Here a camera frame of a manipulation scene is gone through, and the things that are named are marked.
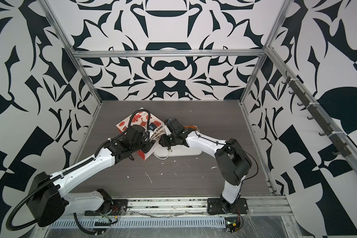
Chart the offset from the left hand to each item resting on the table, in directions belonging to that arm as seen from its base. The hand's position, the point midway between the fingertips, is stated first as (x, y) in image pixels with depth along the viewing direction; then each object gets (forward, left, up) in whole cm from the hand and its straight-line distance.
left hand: (151, 134), depth 81 cm
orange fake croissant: (+14, -25, -15) cm, 32 cm away
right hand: (0, -5, -7) cm, 9 cm away
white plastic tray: (-7, -14, -5) cm, 16 cm away
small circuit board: (-39, -39, -18) cm, 58 cm away
